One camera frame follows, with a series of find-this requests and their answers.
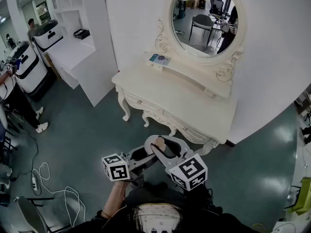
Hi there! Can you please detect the person's white floral top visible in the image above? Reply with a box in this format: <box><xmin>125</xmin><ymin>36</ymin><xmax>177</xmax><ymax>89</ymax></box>
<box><xmin>136</xmin><ymin>202</ymin><xmax>183</xmax><ymax>233</ymax></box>

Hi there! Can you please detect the person's black jacket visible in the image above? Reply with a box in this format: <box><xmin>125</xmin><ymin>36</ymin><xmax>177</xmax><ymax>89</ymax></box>
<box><xmin>72</xmin><ymin>182</ymin><xmax>258</xmax><ymax>233</ymax></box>

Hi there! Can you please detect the person's right forearm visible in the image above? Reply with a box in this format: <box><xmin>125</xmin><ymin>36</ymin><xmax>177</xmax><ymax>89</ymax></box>
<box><xmin>189</xmin><ymin>183</ymin><xmax>223</xmax><ymax>216</ymax></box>

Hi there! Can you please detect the blue flat packet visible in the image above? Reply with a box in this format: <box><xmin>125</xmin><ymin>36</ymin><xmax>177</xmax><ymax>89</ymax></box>
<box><xmin>148</xmin><ymin>53</ymin><xmax>172</xmax><ymax>66</ymax></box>

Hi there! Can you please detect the grey chair black frame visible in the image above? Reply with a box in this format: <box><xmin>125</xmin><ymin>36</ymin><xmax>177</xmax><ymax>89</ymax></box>
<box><xmin>14</xmin><ymin>196</ymin><xmax>73</xmax><ymax>233</ymax></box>

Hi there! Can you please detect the white floor cable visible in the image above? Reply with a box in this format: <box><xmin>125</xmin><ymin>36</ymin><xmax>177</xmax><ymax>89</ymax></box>
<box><xmin>31</xmin><ymin>162</ymin><xmax>87</xmax><ymax>228</ymax></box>

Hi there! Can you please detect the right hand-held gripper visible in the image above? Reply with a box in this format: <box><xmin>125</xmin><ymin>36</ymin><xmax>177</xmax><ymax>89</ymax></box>
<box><xmin>150</xmin><ymin>134</ymin><xmax>208</xmax><ymax>192</ymax></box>

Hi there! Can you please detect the white shelf cabinet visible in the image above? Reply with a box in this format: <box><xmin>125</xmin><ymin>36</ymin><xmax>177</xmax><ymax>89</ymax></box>
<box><xmin>47</xmin><ymin>0</ymin><xmax>120</xmax><ymax>108</ymax></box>

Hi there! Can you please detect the person's left forearm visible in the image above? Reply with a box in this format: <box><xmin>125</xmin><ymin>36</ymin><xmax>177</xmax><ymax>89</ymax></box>
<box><xmin>102</xmin><ymin>180</ymin><xmax>128</xmax><ymax>219</ymax></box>

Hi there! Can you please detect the white black service robot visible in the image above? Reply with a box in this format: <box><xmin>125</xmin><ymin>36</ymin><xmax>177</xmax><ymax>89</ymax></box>
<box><xmin>7</xmin><ymin>40</ymin><xmax>49</xmax><ymax>94</ymax></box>
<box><xmin>33</xmin><ymin>19</ymin><xmax>64</xmax><ymax>53</ymax></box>

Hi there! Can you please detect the green stand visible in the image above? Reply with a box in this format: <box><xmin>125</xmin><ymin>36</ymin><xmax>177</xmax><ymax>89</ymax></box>
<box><xmin>288</xmin><ymin>177</ymin><xmax>311</xmax><ymax>216</ymax></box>

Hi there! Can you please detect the oval mirror cream frame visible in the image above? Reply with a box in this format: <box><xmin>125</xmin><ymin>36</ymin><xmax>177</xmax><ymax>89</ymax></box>
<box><xmin>155</xmin><ymin>0</ymin><xmax>248</xmax><ymax>82</ymax></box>

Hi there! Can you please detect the small beige round object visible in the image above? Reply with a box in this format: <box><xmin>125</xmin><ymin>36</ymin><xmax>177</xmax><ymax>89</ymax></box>
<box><xmin>144</xmin><ymin>134</ymin><xmax>167</xmax><ymax>155</ymax></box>

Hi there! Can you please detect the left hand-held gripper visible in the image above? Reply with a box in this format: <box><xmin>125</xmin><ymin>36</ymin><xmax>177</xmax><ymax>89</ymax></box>
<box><xmin>102</xmin><ymin>146</ymin><xmax>161</xmax><ymax>187</ymax></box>

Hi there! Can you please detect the black box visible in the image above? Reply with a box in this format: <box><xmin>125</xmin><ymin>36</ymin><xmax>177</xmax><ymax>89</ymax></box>
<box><xmin>73</xmin><ymin>29</ymin><xmax>91</xmax><ymax>40</ymax></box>

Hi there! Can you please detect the black floor cable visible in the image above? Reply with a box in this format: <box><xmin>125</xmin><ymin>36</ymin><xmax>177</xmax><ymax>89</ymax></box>
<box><xmin>24</xmin><ymin>130</ymin><xmax>39</xmax><ymax>177</ymax></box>

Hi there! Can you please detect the cream carved dressing table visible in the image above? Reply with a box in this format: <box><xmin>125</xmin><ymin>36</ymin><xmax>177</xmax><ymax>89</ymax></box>
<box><xmin>111</xmin><ymin>46</ymin><xmax>240</xmax><ymax>156</ymax></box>

